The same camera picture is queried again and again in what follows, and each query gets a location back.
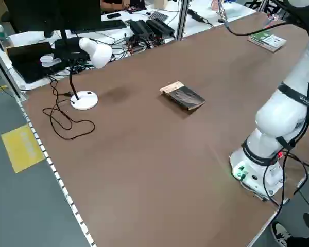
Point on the person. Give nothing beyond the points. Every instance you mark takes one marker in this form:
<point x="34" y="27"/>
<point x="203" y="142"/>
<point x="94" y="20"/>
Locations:
<point x="304" y="242"/>
<point x="113" y="5"/>

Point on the dark book with hands cover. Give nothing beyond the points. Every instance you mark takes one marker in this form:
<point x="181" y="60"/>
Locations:
<point x="182" y="96"/>

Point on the circuit board with red light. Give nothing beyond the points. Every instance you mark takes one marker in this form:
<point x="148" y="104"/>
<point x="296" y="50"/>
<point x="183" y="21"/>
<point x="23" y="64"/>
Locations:
<point x="137" y="43"/>

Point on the black keyboard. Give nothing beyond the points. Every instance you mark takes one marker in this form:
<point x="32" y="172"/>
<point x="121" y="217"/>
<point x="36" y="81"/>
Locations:
<point x="100" y="25"/>

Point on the white round tape dispenser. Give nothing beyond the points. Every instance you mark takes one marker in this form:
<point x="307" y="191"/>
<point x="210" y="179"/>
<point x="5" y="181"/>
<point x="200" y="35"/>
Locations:
<point x="47" y="61"/>

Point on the aluminium frame rail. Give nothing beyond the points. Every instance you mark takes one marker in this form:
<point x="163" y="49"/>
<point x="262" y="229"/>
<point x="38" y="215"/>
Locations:
<point x="5" y="72"/>

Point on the wooden box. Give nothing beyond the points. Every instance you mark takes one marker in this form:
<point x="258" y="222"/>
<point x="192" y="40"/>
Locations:
<point x="161" y="3"/>

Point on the green and white book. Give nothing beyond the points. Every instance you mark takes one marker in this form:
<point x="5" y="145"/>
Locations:
<point x="267" y="39"/>

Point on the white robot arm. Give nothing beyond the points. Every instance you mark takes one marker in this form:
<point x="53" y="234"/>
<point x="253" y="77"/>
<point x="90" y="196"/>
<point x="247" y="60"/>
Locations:
<point x="280" y="121"/>

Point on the black perforated plate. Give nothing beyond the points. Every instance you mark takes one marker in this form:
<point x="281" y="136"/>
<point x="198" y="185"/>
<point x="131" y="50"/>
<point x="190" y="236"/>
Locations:
<point x="158" y="16"/>

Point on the black phone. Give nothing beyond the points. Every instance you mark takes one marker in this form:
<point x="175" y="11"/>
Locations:
<point x="113" y="16"/>

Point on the black power brick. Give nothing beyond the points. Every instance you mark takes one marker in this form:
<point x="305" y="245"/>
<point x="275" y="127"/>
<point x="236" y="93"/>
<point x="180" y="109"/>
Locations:
<point x="141" y="27"/>
<point x="161" y="25"/>

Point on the black tape roll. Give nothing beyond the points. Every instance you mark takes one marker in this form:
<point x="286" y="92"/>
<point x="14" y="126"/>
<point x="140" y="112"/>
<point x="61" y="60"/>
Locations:
<point x="220" y="20"/>

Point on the clear bottle white cap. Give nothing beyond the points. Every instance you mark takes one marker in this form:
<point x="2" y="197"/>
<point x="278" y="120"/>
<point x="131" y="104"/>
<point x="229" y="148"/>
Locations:
<point x="0" y="36"/>

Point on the aluminium frame post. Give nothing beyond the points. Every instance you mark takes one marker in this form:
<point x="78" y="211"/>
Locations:
<point x="182" y="18"/>

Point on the white desk lamp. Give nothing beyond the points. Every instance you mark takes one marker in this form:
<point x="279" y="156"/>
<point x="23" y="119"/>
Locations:
<point x="96" y="52"/>

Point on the black power adapter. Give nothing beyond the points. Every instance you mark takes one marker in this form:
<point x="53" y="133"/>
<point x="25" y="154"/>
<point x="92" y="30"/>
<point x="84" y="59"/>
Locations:
<point x="195" y="15"/>

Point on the black computer monitor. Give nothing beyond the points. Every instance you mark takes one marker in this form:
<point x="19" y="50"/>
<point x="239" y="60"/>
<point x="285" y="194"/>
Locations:
<point x="54" y="13"/>

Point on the black laptop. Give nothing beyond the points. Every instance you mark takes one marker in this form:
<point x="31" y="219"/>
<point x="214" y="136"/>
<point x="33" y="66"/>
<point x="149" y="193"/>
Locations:
<point x="28" y="64"/>

